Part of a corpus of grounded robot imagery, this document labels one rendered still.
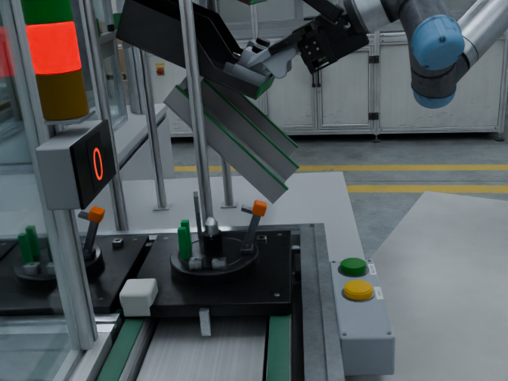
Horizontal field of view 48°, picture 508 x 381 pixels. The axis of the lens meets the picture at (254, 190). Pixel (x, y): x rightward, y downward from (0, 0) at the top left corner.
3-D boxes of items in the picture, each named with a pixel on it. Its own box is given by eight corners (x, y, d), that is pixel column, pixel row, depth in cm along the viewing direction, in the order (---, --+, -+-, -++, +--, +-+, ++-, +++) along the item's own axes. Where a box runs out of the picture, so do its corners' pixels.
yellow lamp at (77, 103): (95, 109, 66) (88, 66, 65) (80, 119, 62) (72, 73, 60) (53, 111, 67) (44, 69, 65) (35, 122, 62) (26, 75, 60)
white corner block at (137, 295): (160, 301, 86) (156, 277, 84) (153, 318, 81) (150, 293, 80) (129, 302, 86) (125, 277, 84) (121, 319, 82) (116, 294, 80)
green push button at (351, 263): (364, 267, 90) (364, 256, 90) (368, 280, 87) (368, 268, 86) (339, 268, 91) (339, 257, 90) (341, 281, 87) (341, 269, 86)
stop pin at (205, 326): (212, 331, 81) (209, 306, 80) (211, 336, 80) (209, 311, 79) (202, 331, 82) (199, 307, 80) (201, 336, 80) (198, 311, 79)
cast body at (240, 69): (265, 87, 110) (279, 52, 107) (261, 91, 106) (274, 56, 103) (225, 69, 111) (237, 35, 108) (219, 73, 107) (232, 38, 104)
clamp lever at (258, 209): (252, 244, 91) (267, 202, 88) (252, 250, 89) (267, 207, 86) (231, 237, 91) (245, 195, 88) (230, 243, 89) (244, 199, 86)
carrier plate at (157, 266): (291, 240, 102) (291, 228, 101) (291, 314, 80) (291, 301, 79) (159, 244, 104) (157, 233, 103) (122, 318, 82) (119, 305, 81)
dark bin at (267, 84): (271, 86, 114) (285, 51, 111) (255, 100, 102) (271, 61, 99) (144, 30, 116) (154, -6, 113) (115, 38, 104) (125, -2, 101)
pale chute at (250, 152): (285, 181, 121) (299, 166, 119) (272, 204, 109) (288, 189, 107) (186, 88, 119) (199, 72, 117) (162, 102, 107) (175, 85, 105)
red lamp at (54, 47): (88, 65, 65) (80, 20, 63) (72, 72, 60) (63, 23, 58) (44, 67, 65) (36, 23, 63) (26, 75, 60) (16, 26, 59)
